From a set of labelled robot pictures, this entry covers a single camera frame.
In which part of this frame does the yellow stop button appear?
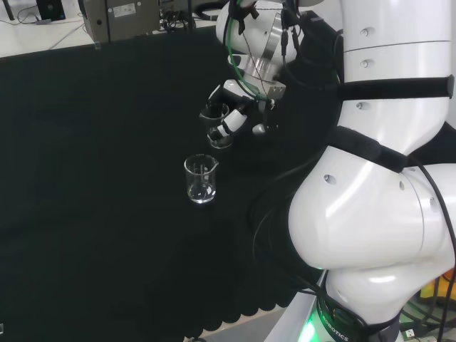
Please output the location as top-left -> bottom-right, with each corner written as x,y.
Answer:
420,266 -> 456,309

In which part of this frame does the green cable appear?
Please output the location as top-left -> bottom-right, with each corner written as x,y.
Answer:
227,0 -> 267,100

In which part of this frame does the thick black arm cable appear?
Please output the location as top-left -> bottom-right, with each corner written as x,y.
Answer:
404,155 -> 456,271

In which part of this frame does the black bench cloth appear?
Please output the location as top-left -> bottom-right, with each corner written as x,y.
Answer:
0,25 -> 456,342

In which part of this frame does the grey metal equipment box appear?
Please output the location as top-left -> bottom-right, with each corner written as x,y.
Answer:
78,0 -> 162,42

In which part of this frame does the large graduated glass beaker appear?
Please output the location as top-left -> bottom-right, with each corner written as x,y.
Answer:
198,101 -> 234,149

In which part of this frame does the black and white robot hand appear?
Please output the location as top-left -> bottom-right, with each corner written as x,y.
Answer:
208,80 -> 286,141

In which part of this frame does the small clear glass beaker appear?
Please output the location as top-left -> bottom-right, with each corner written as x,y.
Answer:
183,153 -> 219,205

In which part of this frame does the black monitor stand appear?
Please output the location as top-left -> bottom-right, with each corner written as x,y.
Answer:
35,0 -> 67,21

